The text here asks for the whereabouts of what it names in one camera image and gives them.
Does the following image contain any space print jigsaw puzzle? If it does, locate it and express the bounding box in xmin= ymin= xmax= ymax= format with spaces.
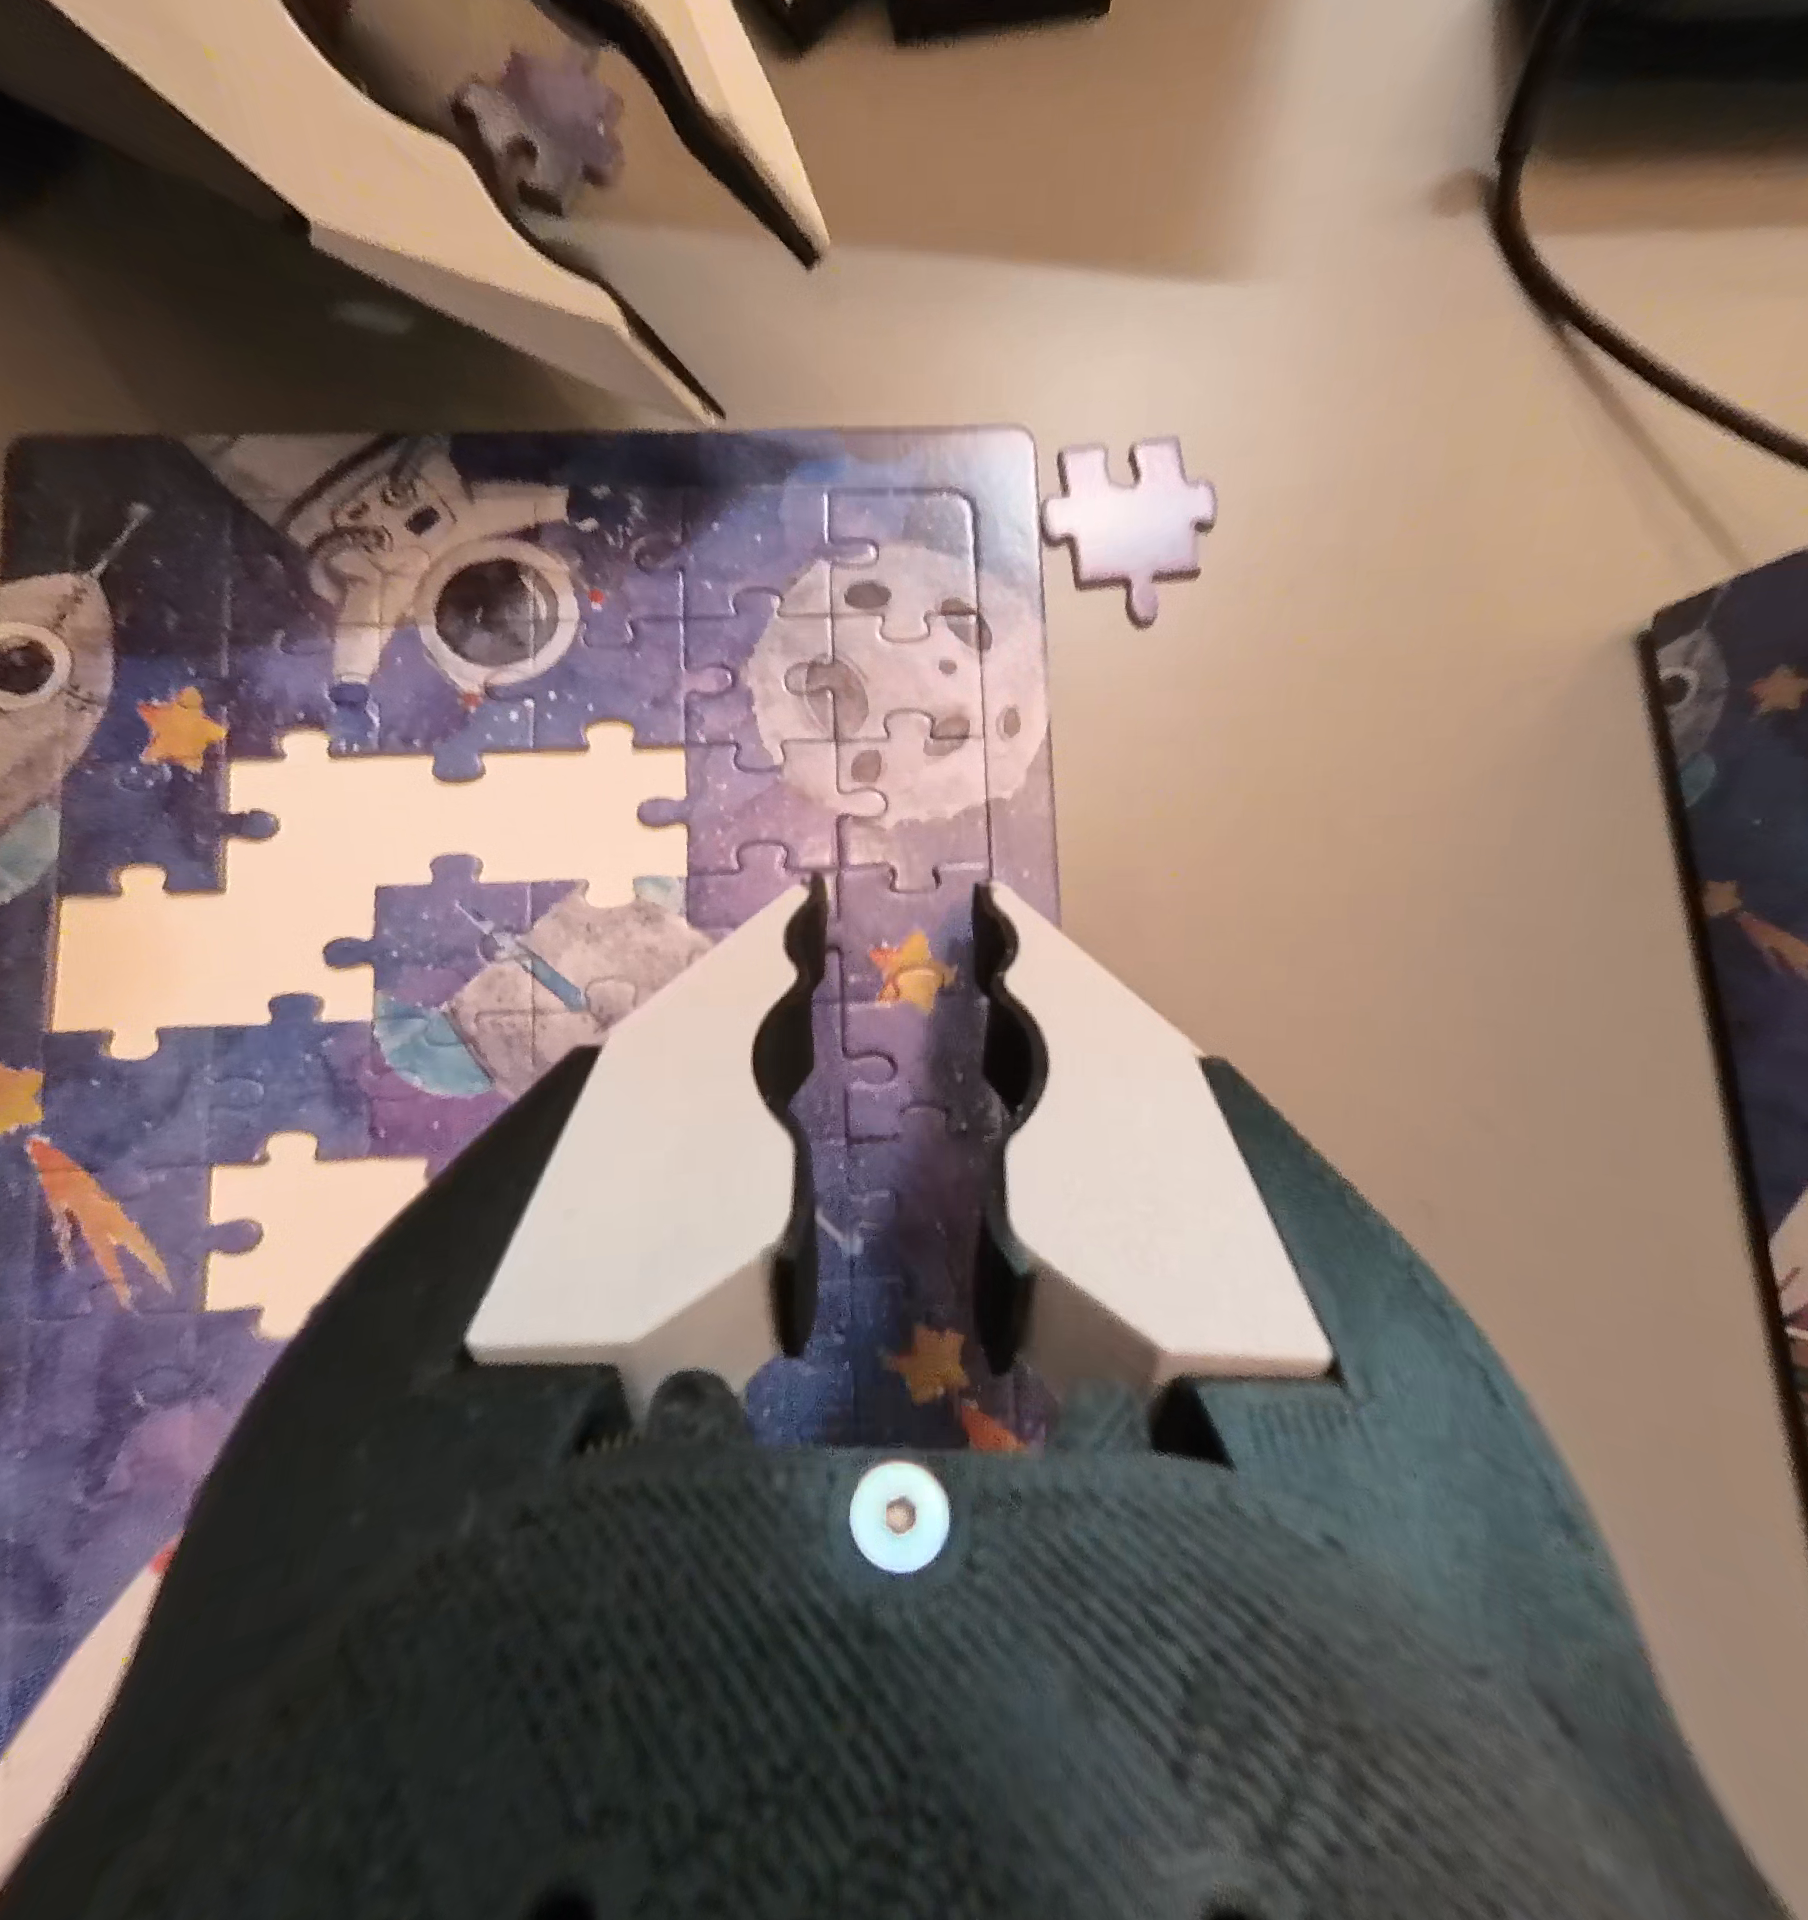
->
xmin=0 ymin=428 xmax=1068 ymax=1703

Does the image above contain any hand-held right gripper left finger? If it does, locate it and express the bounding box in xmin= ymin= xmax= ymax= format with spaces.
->
xmin=460 ymin=876 xmax=845 ymax=1390

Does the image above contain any black braided cable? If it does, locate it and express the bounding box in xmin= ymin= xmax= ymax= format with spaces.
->
xmin=1490 ymin=0 xmax=1808 ymax=494

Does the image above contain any space print puzzle box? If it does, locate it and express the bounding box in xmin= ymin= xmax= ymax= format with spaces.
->
xmin=1636 ymin=526 xmax=1808 ymax=1638

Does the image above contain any purple jigsaw puzzle piece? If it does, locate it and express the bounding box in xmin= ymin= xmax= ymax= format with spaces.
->
xmin=1040 ymin=437 xmax=1220 ymax=630
xmin=453 ymin=46 xmax=628 ymax=212

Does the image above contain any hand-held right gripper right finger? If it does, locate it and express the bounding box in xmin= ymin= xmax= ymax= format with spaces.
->
xmin=969 ymin=884 xmax=1337 ymax=1400

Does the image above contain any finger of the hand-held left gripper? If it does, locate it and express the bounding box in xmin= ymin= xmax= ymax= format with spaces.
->
xmin=33 ymin=0 xmax=730 ymax=424
xmin=605 ymin=0 xmax=830 ymax=274

